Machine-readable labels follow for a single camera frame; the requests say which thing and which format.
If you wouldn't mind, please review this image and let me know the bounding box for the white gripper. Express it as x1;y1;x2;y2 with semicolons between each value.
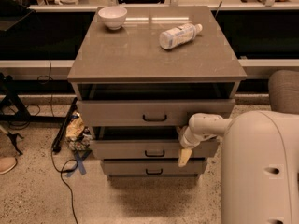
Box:
176;126;202;167

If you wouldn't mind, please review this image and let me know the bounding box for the grey drawer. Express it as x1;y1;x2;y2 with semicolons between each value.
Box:
89;126;220;161
101;159;207;176
77;99;235;127

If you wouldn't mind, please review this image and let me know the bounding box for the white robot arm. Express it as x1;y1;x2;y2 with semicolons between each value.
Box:
178;111;299;224

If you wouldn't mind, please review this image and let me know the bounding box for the grey drawer cabinet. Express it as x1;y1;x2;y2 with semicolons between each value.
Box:
66;5;248;182

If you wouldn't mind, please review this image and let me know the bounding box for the snack bags pile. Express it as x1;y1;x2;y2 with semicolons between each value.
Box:
65;112;93;151

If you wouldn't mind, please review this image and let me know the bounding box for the blue tape cross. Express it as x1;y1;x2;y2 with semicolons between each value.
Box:
65;150;92;177

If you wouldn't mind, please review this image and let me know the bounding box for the white plastic bottle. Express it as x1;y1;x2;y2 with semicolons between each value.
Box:
159;23;203;50

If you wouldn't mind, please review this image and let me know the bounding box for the black office chair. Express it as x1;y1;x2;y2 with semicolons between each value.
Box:
268;70;299;115

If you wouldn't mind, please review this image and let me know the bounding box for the black power strip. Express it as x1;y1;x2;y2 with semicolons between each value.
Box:
51;98;77;153

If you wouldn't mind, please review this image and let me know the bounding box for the white ceramic bowl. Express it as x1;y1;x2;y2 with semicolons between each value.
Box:
98;6;127;30

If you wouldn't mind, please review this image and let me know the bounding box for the black tripod stand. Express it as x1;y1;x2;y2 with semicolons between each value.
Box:
0;72;66;156

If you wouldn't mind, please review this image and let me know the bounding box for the beige shoe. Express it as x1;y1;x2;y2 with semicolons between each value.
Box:
0;157;17;175

